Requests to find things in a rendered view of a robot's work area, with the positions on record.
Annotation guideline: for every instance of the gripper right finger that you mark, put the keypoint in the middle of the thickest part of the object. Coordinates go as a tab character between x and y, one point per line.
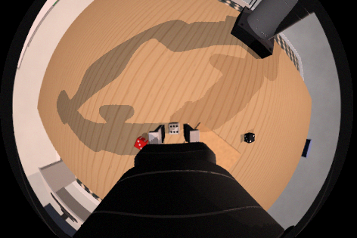
191	135

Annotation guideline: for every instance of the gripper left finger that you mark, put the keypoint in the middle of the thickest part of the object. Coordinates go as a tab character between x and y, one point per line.
157	136

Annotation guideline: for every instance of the red die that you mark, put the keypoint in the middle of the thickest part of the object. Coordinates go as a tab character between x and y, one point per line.
140	142

